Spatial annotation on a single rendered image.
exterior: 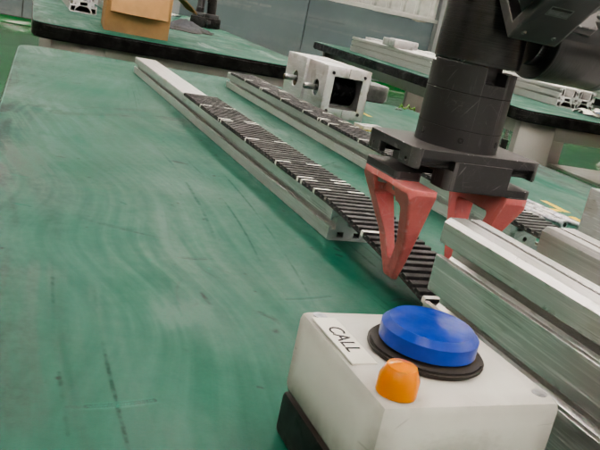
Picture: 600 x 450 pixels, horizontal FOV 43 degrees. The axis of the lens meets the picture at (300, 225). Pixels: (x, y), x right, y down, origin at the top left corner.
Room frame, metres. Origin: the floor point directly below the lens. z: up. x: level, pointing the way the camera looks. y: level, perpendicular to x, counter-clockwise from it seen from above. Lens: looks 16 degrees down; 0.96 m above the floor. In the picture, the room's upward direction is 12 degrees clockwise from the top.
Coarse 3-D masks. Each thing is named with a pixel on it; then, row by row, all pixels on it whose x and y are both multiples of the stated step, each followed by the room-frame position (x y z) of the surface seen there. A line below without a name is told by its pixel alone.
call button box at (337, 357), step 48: (336, 336) 0.28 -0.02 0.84; (288, 384) 0.30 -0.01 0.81; (336, 384) 0.26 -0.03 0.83; (432, 384) 0.26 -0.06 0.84; (480, 384) 0.27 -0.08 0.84; (528, 384) 0.28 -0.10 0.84; (288, 432) 0.29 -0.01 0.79; (336, 432) 0.26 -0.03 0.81; (384, 432) 0.23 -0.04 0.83; (432, 432) 0.24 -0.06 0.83; (480, 432) 0.25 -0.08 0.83; (528, 432) 0.26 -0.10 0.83
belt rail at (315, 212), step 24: (144, 72) 1.43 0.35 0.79; (168, 72) 1.34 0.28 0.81; (168, 96) 1.21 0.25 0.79; (192, 120) 1.06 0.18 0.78; (240, 144) 0.86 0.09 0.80; (264, 168) 0.80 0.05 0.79; (288, 192) 0.71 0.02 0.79; (312, 216) 0.65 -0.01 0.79; (336, 216) 0.62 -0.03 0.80; (360, 240) 0.64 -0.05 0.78
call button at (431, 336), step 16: (384, 320) 0.28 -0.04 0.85; (400, 320) 0.28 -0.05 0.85; (416, 320) 0.28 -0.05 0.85; (432, 320) 0.29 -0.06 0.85; (448, 320) 0.29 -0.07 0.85; (384, 336) 0.28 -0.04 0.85; (400, 336) 0.27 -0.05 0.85; (416, 336) 0.27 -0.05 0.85; (432, 336) 0.27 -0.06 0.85; (448, 336) 0.28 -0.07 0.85; (464, 336) 0.28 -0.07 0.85; (400, 352) 0.27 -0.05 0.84; (416, 352) 0.27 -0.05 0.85; (432, 352) 0.27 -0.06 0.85; (448, 352) 0.27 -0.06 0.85; (464, 352) 0.27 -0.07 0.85
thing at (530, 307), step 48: (480, 240) 0.40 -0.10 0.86; (576, 240) 0.44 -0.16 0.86; (432, 288) 0.42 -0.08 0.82; (480, 288) 0.39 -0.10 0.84; (528, 288) 0.36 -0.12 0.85; (576, 288) 0.34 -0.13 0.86; (480, 336) 0.39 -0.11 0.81; (528, 336) 0.35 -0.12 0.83; (576, 336) 0.34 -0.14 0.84; (576, 384) 0.31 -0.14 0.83; (576, 432) 0.31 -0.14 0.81
